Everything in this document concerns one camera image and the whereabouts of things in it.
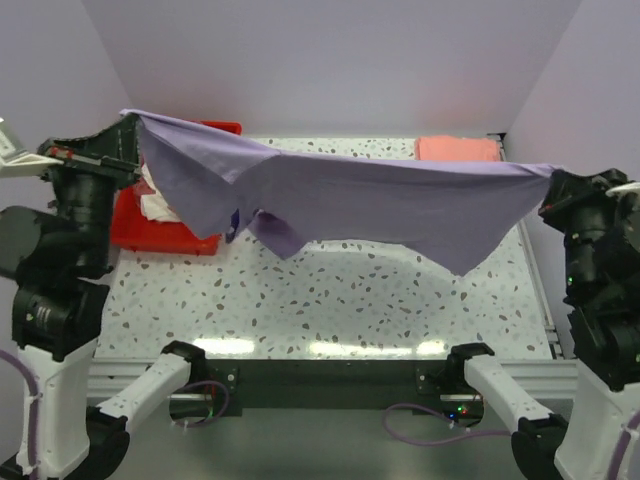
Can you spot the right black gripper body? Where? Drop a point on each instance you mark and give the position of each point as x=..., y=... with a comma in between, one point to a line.
x=576, y=195

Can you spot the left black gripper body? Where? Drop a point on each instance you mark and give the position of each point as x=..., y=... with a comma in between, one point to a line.
x=87, y=160

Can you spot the lavender t-shirt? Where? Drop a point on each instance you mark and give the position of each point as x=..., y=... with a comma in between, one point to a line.
x=454, y=214

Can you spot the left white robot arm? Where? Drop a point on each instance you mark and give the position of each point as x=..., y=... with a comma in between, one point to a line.
x=58, y=260

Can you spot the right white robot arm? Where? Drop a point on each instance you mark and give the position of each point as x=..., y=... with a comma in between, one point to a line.
x=600, y=439

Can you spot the dusty pink t-shirt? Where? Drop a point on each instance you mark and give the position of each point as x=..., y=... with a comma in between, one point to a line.
x=142, y=188

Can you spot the red plastic bin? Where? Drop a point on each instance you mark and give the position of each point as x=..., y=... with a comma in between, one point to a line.
x=165, y=235

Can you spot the white t-shirt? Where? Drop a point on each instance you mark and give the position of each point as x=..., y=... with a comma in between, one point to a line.
x=154, y=207

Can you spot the folded salmon t-shirt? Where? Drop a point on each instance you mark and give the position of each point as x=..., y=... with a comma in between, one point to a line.
x=446, y=148

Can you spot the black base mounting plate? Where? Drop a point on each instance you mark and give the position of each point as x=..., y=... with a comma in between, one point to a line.
x=325, y=384

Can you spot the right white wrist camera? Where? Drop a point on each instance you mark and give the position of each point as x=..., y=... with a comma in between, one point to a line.
x=629, y=188

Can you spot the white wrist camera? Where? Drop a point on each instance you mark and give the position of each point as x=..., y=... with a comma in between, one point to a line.
x=629, y=188
x=16, y=161

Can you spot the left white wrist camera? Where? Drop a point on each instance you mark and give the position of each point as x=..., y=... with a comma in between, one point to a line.
x=16, y=161

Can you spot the right aluminium rail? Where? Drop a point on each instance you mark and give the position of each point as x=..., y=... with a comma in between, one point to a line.
x=519, y=317

